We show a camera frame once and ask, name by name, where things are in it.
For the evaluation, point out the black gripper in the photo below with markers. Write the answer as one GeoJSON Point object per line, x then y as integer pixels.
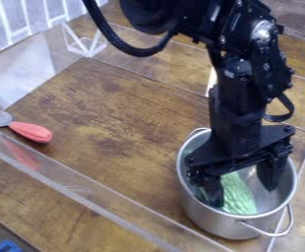
{"type": "Point", "coordinates": [239, 142]}

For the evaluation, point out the green bitter gourd toy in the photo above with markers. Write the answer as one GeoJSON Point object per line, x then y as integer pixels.
{"type": "Point", "coordinates": [238, 197]}

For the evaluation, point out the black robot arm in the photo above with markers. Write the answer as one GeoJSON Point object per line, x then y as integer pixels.
{"type": "Point", "coordinates": [239, 33]}

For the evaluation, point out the silver metal pot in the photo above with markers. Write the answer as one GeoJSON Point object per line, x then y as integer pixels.
{"type": "Point", "coordinates": [271, 221]}

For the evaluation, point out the blue object at corner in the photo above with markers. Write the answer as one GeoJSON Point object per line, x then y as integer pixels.
{"type": "Point", "coordinates": [9, 246]}

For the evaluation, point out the clear acrylic barrier panel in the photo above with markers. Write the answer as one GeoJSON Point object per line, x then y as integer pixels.
{"type": "Point", "coordinates": [172, 236]}

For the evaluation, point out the clear acrylic corner bracket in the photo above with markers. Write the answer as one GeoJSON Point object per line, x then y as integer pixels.
{"type": "Point", "coordinates": [80, 44]}

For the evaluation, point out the red handled metal spatula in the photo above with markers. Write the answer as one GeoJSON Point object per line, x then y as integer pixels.
{"type": "Point", "coordinates": [30, 131]}

